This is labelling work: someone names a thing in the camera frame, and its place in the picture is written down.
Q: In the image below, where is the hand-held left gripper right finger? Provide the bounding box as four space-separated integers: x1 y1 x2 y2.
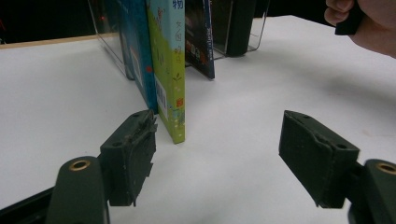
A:
277 109 361 209

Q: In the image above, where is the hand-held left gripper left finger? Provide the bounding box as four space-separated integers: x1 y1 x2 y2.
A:
99 108 159 207

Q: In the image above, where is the light blue green picture book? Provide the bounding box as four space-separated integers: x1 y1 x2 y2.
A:
145 0 187 145

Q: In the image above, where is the black notebook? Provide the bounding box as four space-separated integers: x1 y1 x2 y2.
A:
225 0 258 58

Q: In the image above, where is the dark blue picture book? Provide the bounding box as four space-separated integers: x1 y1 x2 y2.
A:
104 0 160 115

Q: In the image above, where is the clear acrylic book rack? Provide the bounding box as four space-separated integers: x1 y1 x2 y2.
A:
86 0 271 80

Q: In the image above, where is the purple magazine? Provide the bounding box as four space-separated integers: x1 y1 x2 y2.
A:
184 0 216 80

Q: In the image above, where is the white table sheet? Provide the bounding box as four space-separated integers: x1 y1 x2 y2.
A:
0 15 396 224

